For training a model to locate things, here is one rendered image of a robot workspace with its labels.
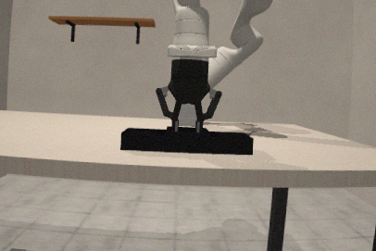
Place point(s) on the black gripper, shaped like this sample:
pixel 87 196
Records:
pixel 188 85

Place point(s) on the black rack of three labelled bins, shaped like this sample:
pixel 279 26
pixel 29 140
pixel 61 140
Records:
pixel 186 140

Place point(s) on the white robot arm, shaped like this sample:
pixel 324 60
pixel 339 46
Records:
pixel 191 30

